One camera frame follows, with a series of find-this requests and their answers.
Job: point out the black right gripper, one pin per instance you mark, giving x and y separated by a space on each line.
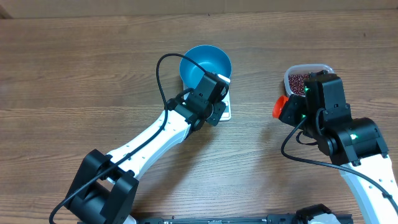
289 109

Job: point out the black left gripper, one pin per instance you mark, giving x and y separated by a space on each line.
221 107

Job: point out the red scoop with blue handle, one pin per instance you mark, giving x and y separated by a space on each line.
277 109

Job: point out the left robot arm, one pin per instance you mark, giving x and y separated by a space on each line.
105 185

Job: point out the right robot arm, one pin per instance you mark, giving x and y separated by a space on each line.
355 147

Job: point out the white digital kitchen scale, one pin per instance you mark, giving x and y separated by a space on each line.
226 116

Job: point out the blue round bowl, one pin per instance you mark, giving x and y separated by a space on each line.
209 57

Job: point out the red beans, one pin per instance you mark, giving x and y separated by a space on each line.
296 83

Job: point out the clear plastic food container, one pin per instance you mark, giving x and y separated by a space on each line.
303 69

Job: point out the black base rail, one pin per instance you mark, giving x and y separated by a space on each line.
318 213

